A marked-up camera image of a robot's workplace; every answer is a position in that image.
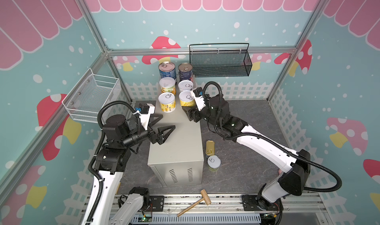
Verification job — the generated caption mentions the white wire wall basket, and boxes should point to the white wire wall basket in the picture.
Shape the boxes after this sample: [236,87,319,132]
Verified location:
[62,69,121,123]

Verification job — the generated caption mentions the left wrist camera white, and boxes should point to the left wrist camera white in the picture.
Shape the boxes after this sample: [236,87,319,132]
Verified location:
[133,103,155,133]

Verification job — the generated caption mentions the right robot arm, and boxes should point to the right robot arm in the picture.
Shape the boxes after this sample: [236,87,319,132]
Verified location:
[183,81,342,211]

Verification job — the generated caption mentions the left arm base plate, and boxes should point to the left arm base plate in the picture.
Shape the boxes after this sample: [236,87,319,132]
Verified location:
[123,195,165,212]

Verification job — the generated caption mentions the dark blue chopped tomato can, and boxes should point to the dark blue chopped tomato can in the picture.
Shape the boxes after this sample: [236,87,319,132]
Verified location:
[178,63,193,81]

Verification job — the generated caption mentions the grey metal cabinet counter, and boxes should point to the grey metal cabinet counter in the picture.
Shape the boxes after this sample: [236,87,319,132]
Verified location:
[147,88,204,187]

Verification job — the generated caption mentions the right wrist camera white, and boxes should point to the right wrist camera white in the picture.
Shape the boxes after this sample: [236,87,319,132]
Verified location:
[191,87,206,111]

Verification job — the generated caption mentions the gold can lying down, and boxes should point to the gold can lying down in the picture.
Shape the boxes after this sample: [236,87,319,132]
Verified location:
[205,140,215,157]

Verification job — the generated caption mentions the fruit can white lid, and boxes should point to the fruit can white lid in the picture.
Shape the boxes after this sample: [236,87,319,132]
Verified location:
[158,92,176,113]
[207,155,221,172]
[178,80,194,92]
[179,90,196,107]

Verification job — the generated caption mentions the black mesh wall basket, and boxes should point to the black mesh wall basket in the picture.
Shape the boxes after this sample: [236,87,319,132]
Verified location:
[189,43,253,77]

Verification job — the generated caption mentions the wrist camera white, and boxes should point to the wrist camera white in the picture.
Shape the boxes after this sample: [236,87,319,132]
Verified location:
[191,87,206,111]
[133,103,155,133]

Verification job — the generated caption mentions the green circuit board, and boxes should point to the green circuit board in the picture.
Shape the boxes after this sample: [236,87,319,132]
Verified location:
[138,215,152,223]

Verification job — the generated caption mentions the wooden mallet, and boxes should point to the wooden mallet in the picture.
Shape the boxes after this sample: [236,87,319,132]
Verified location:
[177,189,211,217]

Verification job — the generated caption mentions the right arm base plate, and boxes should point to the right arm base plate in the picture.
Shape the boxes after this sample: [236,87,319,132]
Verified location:
[241,194,283,212]

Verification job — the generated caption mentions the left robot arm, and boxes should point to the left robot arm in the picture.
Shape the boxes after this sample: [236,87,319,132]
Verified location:
[82,101,176,225]

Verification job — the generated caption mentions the peach fruit can plastic lid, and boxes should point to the peach fruit can plastic lid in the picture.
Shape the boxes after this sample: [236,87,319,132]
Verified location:
[159,77,176,95]

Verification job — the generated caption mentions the blue soup can pink lid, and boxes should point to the blue soup can pink lid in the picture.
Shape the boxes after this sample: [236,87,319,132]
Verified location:
[158,62,177,82]

